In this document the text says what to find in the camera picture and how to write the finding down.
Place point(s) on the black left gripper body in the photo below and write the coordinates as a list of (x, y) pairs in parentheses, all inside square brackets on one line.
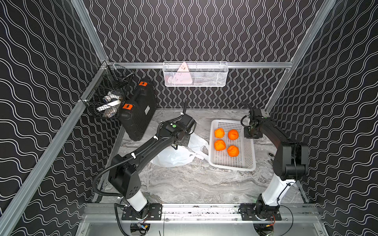
[(183, 140)]

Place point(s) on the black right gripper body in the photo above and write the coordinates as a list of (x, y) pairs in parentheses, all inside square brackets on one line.
[(248, 133)]

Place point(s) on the orange fruit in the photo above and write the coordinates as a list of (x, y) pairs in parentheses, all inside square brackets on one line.
[(233, 151), (233, 134), (219, 133), (219, 145)]

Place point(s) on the white printed plastic bag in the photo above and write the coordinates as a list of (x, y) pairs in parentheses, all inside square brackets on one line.
[(169, 157)]

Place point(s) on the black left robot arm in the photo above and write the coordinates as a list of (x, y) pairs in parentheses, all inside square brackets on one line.
[(124, 175)]

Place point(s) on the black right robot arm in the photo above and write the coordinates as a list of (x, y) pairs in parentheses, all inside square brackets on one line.
[(290, 164)]

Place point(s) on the white perforated plastic basket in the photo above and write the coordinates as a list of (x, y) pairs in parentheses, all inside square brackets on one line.
[(245, 161)]

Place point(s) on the pink triangular card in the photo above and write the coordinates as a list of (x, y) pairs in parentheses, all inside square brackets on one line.
[(183, 75)]

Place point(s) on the black hard tool case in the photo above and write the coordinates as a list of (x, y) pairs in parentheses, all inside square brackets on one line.
[(136, 113)]

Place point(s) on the clear wall-mounted tray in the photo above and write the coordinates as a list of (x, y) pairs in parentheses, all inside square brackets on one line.
[(204, 74)]

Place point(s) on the white items in wire basket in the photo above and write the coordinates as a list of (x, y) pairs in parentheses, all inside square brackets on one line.
[(111, 104)]

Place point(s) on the black wire mesh basket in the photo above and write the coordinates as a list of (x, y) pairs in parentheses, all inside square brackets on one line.
[(114, 78)]

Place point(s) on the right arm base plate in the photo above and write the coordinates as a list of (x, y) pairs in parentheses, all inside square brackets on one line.
[(259, 212)]

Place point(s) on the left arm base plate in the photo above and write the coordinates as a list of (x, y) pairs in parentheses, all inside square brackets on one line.
[(152, 211)]

